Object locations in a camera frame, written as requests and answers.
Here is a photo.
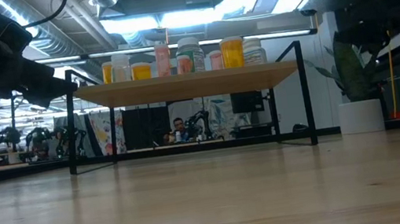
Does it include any orange pill bottle white cap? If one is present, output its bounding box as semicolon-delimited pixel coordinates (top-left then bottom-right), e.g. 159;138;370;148
100;60;116;86
218;34;248;70

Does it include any translucent white bottle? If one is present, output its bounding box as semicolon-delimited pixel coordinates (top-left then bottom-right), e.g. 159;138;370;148
108;52;134;84

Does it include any short orange pill bottle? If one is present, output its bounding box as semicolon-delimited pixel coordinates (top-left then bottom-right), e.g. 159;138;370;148
129;60;154;83

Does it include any white labelled supplement bottle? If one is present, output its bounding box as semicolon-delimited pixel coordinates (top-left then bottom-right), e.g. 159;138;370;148
241;35;269;67

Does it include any tall pink bottle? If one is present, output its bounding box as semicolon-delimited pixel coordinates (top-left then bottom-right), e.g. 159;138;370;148
152;42;174;79

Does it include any green label supplement bottle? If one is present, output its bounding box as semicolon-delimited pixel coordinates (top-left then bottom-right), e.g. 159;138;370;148
171;34;208;76

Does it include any small pink bottle white cap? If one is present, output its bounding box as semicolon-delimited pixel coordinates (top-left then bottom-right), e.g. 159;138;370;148
207;48;226;72

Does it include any green leafy plant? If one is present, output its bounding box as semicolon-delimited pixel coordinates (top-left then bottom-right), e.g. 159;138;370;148
301;35;395;111

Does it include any white plant pot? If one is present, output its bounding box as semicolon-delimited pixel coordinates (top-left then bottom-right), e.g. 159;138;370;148
336;97;387;138

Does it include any long horizontal light bar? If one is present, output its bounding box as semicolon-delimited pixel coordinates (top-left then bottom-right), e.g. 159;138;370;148
35;17;319;76

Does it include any small black dome object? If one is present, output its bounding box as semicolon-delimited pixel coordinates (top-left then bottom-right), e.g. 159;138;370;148
290;121;310;134

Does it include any person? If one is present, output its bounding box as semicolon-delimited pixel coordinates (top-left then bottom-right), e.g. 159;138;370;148
163;115;194;147

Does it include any silver ribbed air duct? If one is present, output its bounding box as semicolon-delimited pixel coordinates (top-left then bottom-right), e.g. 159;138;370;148
0;0;87;68

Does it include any yellow hanging cable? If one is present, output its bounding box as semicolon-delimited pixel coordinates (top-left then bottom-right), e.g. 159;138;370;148
380;31;400;119

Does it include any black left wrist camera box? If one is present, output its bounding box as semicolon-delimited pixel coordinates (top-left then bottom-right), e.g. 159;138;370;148
0;7;36;57

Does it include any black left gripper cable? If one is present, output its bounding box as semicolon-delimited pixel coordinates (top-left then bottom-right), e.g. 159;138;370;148
19;0;74;29

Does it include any wooden shelf with black frame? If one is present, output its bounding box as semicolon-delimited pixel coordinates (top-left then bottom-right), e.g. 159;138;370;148
54;34;319;183

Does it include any black wall monitor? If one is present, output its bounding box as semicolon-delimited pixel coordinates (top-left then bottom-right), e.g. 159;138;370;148
229;88;266;116

